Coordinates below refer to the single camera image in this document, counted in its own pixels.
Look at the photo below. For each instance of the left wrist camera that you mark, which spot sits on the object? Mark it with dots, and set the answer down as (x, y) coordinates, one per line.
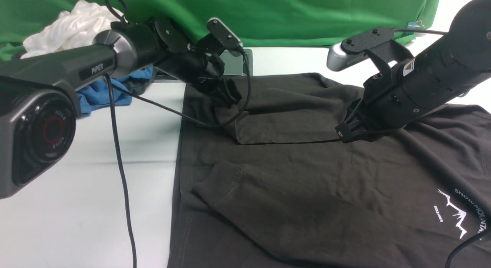
(225, 36)

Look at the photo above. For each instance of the blue crumpled garment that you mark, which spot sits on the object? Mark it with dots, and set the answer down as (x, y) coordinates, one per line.
(96, 96)

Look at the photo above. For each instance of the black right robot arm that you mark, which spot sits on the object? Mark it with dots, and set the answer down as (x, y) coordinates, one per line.
(471, 28)

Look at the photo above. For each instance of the teal binder clip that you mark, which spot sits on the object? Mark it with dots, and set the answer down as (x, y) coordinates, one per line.
(416, 25)

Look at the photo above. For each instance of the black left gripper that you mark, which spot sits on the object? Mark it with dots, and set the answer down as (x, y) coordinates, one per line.
(204, 72)

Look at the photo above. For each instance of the gray table cable hatch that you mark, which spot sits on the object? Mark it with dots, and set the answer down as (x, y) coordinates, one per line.
(234, 66)

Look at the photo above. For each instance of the white crumpled garment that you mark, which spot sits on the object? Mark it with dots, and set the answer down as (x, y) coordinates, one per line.
(71, 30)

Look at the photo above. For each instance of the dark gray long-sleeved shirt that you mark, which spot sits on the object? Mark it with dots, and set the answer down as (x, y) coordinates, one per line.
(275, 189)

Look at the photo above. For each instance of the green backdrop cloth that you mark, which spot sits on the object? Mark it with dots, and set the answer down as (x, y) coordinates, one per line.
(256, 22)

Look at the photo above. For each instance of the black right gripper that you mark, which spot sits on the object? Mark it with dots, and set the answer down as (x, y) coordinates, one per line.
(411, 89)

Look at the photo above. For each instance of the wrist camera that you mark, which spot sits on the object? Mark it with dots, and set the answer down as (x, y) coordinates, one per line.
(225, 36)
(377, 44)

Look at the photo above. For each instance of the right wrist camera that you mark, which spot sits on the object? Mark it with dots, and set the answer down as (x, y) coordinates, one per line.
(377, 44)

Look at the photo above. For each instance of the dark gray crumpled garment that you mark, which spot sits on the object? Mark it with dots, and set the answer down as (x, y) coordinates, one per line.
(137, 82)

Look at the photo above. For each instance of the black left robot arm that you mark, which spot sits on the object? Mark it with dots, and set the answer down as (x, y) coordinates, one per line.
(39, 102)

